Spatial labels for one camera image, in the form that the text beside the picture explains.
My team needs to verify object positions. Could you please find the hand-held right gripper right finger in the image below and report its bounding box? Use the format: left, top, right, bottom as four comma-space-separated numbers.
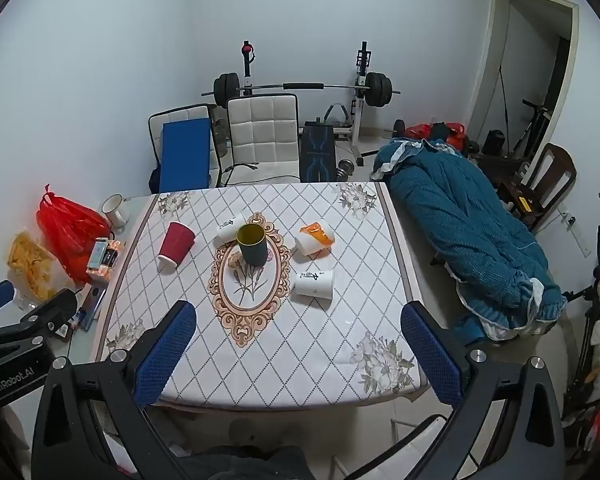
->
400, 301, 566, 480

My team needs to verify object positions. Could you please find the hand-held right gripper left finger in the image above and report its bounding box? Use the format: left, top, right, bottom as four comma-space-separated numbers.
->
30, 300, 198, 480

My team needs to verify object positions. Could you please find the red paper cup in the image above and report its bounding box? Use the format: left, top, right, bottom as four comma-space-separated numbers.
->
158, 221, 197, 273

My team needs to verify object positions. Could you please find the white cup with black print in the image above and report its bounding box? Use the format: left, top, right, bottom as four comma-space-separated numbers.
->
216, 211, 251, 248
292, 268, 335, 301

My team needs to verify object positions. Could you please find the dark green cup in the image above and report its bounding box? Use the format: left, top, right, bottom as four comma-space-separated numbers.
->
236, 224, 268, 266

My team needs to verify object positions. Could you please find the white cup with orange print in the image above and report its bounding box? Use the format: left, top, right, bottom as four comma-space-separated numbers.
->
294, 220, 335, 261

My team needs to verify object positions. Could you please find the clear bag of chips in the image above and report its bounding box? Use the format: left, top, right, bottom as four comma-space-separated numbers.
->
6, 230, 61, 306

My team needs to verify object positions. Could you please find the small battery pack box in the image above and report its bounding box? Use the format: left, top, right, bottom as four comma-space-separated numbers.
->
86, 237, 124, 281

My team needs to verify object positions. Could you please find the red plastic bag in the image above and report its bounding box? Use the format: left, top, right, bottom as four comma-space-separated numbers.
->
36, 185, 112, 283

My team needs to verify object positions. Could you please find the diamond patterned floral tablecloth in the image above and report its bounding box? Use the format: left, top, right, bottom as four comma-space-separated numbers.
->
95, 181, 428, 408

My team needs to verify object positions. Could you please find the teal quilted blanket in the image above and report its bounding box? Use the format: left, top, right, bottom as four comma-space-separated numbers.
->
370, 137, 568, 341

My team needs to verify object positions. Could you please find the white enamel mug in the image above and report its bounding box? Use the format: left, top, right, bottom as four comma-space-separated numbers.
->
101, 193, 131, 228

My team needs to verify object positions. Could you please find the black tripod stand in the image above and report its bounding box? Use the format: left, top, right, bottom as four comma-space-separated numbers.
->
560, 225, 600, 411

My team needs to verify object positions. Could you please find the blue cushion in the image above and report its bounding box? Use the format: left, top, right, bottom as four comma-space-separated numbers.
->
161, 118, 212, 192

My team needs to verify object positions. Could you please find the brown wooden chair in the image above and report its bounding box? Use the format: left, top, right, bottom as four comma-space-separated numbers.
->
497, 142, 578, 233

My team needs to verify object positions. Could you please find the white quilted chair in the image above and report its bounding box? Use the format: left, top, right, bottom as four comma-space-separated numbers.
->
225, 94, 301, 186

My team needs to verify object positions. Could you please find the white barbell rack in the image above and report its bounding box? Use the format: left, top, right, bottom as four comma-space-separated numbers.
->
240, 40, 376, 161

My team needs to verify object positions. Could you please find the barbell with black plates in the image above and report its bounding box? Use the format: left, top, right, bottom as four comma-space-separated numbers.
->
201, 72, 401, 109

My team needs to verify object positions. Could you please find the black cable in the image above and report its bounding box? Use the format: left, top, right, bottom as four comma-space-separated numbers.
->
220, 161, 261, 186

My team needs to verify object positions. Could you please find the white chair with black frame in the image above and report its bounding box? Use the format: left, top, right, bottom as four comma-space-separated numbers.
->
147, 104, 218, 193

